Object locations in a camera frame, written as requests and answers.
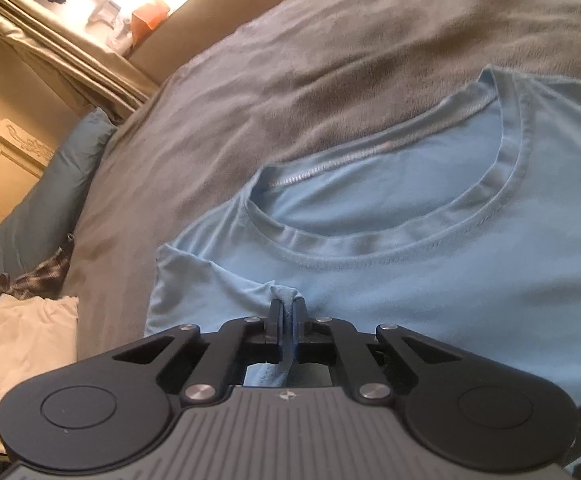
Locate orange box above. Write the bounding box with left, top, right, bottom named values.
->
left=130, top=0, right=170, bottom=34

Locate ornate cream headboard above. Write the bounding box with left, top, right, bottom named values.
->
left=0, top=99, right=57, bottom=182

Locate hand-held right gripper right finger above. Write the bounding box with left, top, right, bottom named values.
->
left=293, top=297, right=465, bottom=405

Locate beige curtain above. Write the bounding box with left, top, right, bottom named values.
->
left=0, top=0, right=158, bottom=123

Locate plaid cloth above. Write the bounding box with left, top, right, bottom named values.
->
left=0, top=247, right=72, bottom=323

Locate light blue t-shirt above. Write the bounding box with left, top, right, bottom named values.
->
left=144, top=65, right=581, bottom=461

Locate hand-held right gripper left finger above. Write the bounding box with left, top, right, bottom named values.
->
left=113, top=298, right=286, bottom=407

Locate cream folded garment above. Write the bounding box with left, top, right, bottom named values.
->
left=0, top=294, right=80, bottom=449

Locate teal pillow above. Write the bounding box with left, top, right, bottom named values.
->
left=0, top=107, right=117, bottom=282

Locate grey blanket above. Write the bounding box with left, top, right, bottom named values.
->
left=63, top=0, right=581, bottom=361

